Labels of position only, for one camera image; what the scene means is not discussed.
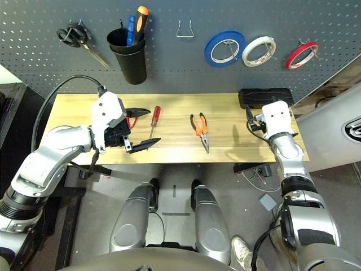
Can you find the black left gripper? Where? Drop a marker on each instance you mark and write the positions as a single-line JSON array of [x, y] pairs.
[[115, 137]]

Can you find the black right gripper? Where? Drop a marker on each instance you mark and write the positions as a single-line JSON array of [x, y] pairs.
[[259, 124]]

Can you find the orange black needle-nose pliers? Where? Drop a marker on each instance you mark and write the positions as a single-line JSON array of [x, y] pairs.
[[202, 132]]

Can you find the red tape roll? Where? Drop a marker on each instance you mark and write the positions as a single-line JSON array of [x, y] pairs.
[[290, 63]]

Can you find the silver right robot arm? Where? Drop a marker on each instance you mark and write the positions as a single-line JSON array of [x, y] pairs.
[[290, 158]]

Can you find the metal pegboard hook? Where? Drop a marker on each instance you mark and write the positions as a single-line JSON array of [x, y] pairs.
[[303, 43], [231, 49]]

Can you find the black rectangular box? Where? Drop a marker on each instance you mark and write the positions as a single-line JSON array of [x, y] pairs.
[[262, 96]]

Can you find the black table foot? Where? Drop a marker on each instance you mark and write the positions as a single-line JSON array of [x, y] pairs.
[[248, 168], [101, 170]]

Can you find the black power adapter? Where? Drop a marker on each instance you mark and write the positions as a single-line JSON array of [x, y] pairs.
[[265, 170]]

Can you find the black cup holder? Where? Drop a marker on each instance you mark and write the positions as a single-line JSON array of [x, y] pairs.
[[132, 70]]

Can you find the grey white machine housing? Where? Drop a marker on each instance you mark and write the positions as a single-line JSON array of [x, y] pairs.
[[324, 141]]

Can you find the white tape roll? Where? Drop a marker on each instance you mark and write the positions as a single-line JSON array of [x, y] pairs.
[[246, 56]]

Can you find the short black floor tape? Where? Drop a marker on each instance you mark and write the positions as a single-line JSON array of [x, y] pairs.
[[174, 191]]

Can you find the grey square floor box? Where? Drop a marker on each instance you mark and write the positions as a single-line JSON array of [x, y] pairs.
[[268, 201]]

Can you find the blue tape roll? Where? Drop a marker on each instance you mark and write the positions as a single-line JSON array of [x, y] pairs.
[[208, 57]]

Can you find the black plastic cup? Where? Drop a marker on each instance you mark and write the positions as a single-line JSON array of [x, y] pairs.
[[112, 42]]

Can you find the long black floor tape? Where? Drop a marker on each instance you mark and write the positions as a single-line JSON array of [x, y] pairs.
[[176, 214]]

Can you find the silver left robot leg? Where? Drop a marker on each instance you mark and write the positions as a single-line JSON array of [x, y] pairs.
[[129, 226]]

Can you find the thin black rod tool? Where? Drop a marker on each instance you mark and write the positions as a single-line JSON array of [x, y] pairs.
[[121, 24]]

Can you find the white sneaker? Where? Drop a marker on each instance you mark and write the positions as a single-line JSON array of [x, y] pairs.
[[242, 251]]

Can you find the grey robot torso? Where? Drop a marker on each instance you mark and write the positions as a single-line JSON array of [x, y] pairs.
[[146, 261]]

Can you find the black ribbed tool case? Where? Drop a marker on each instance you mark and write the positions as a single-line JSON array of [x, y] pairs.
[[7, 104]]

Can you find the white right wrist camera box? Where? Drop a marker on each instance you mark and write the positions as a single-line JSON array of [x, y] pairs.
[[277, 121]]

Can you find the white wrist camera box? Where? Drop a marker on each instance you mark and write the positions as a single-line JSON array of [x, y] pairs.
[[277, 121], [105, 113]]

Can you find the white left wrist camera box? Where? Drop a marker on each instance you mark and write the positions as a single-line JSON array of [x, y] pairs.
[[105, 113]]

